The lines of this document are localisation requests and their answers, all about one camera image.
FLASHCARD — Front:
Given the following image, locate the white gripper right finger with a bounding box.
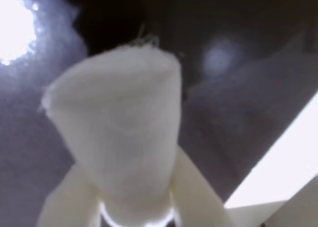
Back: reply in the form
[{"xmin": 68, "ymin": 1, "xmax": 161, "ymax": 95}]
[{"xmin": 170, "ymin": 147, "xmax": 236, "ymax": 227}]

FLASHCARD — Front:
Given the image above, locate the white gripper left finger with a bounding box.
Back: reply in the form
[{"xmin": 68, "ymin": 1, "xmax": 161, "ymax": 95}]
[{"xmin": 36, "ymin": 161, "xmax": 102, "ymax": 227}]

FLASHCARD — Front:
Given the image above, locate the white gauze roll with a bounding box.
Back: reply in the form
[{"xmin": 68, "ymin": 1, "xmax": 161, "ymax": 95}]
[{"xmin": 39, "ymin": 43, "xmax": 184, "ymax": 221}]

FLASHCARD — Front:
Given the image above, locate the black table mat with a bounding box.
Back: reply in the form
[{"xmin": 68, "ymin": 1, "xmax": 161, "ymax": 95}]
[{"xmin": 0, "ymin": 0, "xmax": 318, "ymax": 206}]

